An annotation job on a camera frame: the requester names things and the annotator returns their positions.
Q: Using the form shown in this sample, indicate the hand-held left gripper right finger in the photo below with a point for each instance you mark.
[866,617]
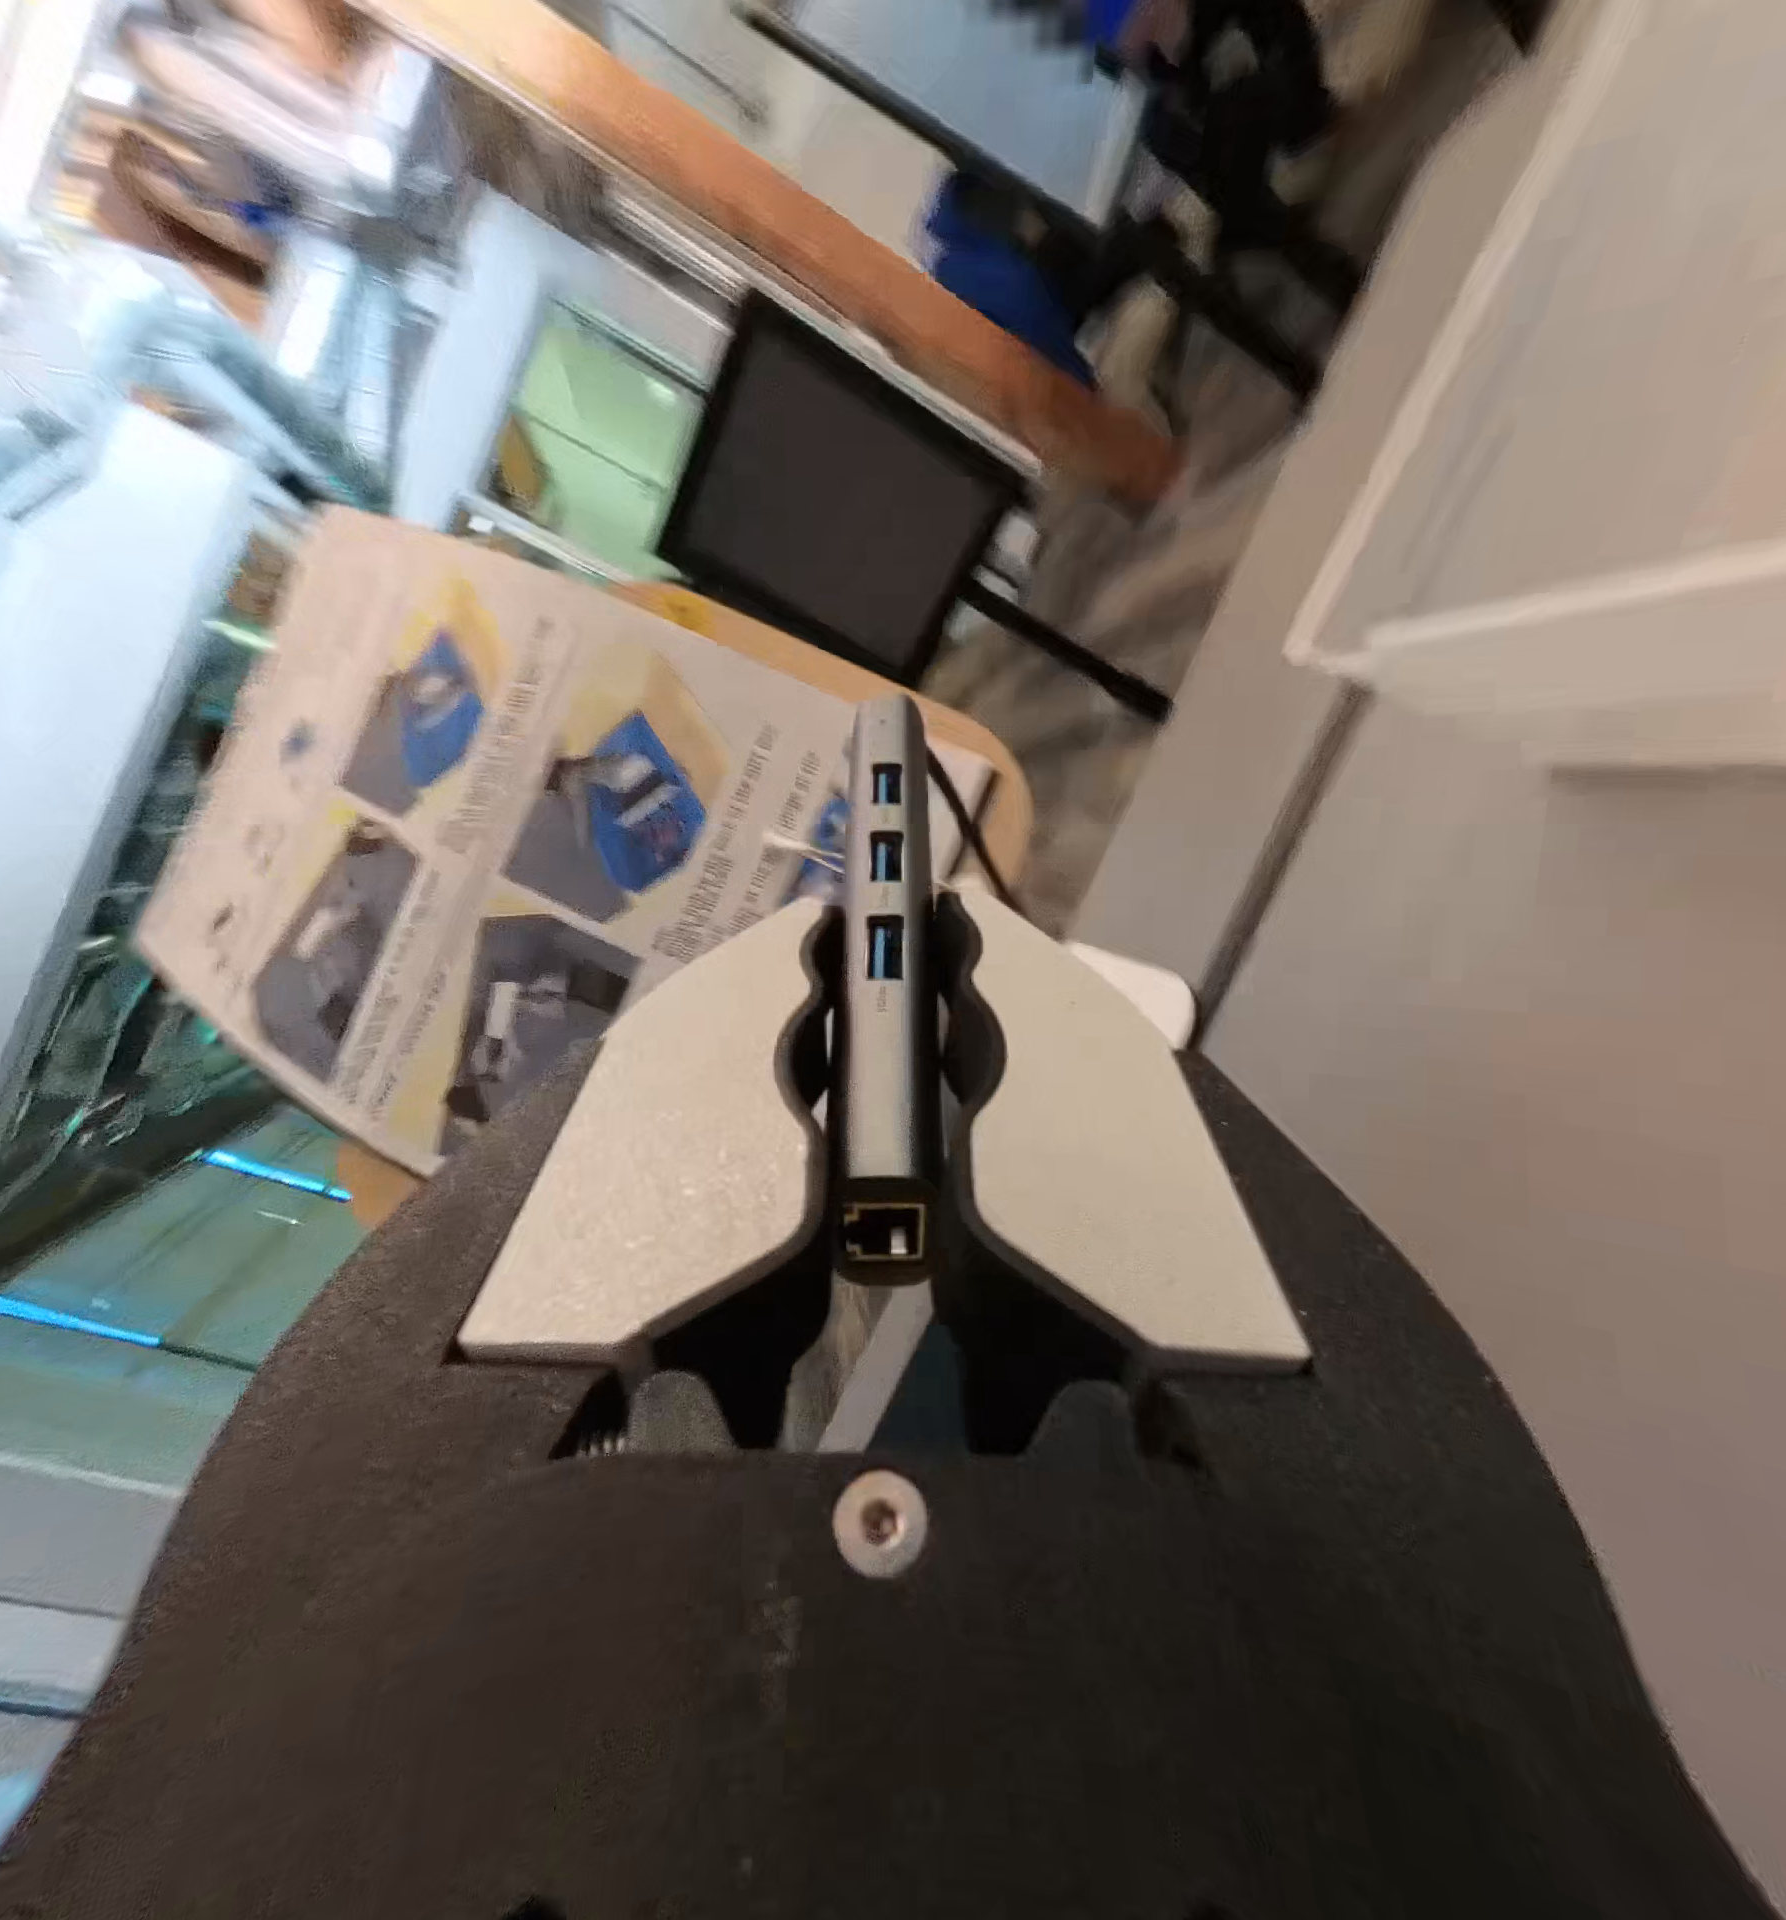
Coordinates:
[1118,1200]

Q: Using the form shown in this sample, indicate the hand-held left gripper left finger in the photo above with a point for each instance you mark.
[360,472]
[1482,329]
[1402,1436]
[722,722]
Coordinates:
[639,1200]

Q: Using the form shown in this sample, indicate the grey usb hub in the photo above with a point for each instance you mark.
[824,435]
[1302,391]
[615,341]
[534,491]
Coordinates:
[885,1079]

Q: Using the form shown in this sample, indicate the clear plastic bin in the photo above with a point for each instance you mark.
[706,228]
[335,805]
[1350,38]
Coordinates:
[1582,599]

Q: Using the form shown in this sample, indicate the white stand base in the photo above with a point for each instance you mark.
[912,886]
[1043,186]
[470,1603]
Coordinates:
[1149,991]

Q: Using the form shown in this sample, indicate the instruction sheet on stand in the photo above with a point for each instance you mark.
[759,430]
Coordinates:
[984,779]

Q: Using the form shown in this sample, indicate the printed instruction sheet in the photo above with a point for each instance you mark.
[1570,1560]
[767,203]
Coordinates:
[385,779]

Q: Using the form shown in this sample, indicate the black monitor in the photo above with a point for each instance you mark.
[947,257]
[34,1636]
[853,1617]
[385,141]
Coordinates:
[833,480]

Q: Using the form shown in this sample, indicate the blue striped jacket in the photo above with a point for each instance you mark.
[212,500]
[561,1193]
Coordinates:
[999,269]

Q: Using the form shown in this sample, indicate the wooden ceiling beam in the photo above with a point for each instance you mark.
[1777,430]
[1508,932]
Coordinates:
[772,208]

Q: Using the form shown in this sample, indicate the framed screen on stand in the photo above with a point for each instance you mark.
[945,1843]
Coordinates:
[952,90]

